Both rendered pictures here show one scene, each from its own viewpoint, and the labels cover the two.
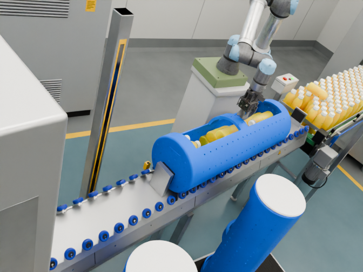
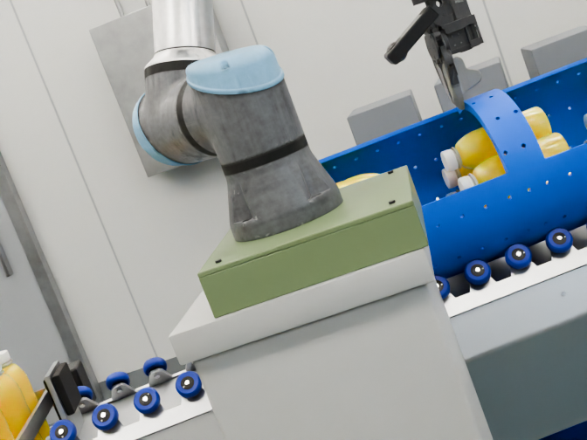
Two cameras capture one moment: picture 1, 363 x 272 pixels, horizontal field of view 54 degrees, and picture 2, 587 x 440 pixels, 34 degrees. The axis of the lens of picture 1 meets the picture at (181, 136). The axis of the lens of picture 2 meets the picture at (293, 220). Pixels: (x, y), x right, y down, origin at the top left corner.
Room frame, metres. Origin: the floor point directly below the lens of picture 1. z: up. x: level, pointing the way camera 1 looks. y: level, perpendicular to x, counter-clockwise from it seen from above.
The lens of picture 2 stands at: (2.88, 0.89, 1.39)
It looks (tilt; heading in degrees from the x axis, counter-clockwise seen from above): 8 degrees down; 234
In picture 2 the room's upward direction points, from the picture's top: 21 degrees counter-clockwise
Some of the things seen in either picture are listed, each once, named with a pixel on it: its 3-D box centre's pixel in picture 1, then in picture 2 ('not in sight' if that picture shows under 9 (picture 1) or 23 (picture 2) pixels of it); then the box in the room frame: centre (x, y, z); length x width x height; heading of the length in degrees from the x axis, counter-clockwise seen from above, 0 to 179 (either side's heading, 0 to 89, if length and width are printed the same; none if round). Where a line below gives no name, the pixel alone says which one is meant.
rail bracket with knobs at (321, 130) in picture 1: (319, 136); (71, 393); (2.24, -0.93, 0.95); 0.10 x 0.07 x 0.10; 56
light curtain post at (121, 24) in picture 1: (92, 166); not in sight; (1.27, 0.37, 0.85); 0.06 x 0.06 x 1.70; 56
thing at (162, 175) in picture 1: (162, 178); not in sight; (1.21, 0.01, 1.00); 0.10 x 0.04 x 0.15; 56
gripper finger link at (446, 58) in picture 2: not in sight; (445, 60); (1.64, -0.25, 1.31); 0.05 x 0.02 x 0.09; 56
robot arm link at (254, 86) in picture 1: (258, 85); not in sight; (1.61, -0.26, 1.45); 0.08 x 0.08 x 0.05
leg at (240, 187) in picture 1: (247, 175); not in sight; (2.30, -0.64, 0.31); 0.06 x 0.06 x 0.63; 56
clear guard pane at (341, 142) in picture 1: (341, 144); not in sight; (2.69, -1.32, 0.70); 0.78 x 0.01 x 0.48; 146
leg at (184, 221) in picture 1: (174, 242); not in sight; (1.41, -0.21, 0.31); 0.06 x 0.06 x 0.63; 56
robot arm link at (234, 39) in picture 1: (237, 46); (240, 100); (2.17, -0.12, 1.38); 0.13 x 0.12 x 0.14; 92
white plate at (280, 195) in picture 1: (280, 194); not in sight; (1.40, -0.59, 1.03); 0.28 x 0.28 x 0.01
